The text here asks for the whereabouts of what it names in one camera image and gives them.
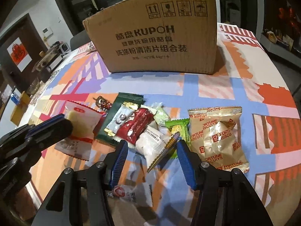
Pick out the white red logo packet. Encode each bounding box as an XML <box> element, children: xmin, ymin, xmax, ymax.
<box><xmin>107</xmin><ymin>182</ymin><xmax>153</xmax><ymax>207</ymax></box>

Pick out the brown cardboard box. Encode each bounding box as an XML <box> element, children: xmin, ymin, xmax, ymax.
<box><xmin>83</xmin><ymin>0</ymin><xmax>217</xmax><ymax>74</ymax></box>

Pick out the small brown candy wrapper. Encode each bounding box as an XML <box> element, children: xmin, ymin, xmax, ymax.
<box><xmin>93</xmin><ymin>95</ymin><xmax>112</xmax><ymax>111</ymax></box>

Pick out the colourful patterned tablecloth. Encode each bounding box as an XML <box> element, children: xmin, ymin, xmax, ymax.
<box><xmin>22</xmin><ymin>23</ymin><xmax>300</xmax><ymax>225</ymax></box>

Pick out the white snack packet gold edge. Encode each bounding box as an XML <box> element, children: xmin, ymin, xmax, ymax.
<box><xmin>135</xmin><ymin>120</ymin><xmax>180</xmax><ymax>173</ymax></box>

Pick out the silver blue snack packet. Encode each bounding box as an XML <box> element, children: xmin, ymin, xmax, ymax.
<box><xmin>104</xmin><ymin>102</ymin><xmax>139</xmax><ymax>137</ymax></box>

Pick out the light green snack packet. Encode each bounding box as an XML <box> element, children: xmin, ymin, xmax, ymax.
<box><xmin>165</xmin><ymin>118</ymin><xmax>191</xmax><ymax>159</ymax></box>

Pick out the dark green snack packet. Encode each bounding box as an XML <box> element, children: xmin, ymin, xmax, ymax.
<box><xmin>96</xmin><ymin>92</ymin><xmax>145</xmax><ymax>146</ymax></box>

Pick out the white cake snack packet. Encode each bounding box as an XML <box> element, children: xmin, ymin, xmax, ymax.
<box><xmin>55</xmin><ymin>101</ymin><xmax>106</xmax><ymax>161</ymax></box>

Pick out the gold fortune biscuits packet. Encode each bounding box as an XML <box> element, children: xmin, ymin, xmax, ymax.
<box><xmin>188</xmin><ymin>106</ymin><xmax>249</xmax><ymax>173</ymax></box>

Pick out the electric hot pot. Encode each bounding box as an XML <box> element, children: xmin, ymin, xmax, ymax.
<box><xmin>32</xmin><ymin>47</ymin><xmax>61</xmax><ymax>73</ymax></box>

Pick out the red snack packet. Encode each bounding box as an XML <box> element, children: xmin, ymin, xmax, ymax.
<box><xmin>116</xmin><ymin>108</ymin><xmax>154</xmax><ymax>145</ymax></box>

